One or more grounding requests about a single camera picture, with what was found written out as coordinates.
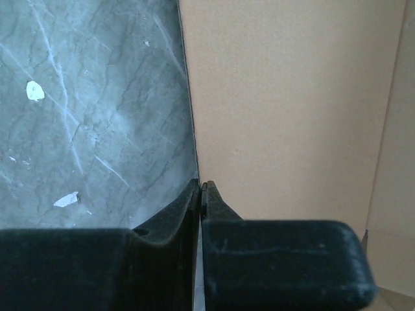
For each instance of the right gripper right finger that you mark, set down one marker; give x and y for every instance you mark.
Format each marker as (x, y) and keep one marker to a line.
(280, 264)

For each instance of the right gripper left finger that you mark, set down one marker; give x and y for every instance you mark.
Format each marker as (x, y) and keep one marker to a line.
(150, 267)

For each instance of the large cardboard box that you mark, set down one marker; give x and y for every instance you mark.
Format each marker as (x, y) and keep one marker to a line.
(305, 110)

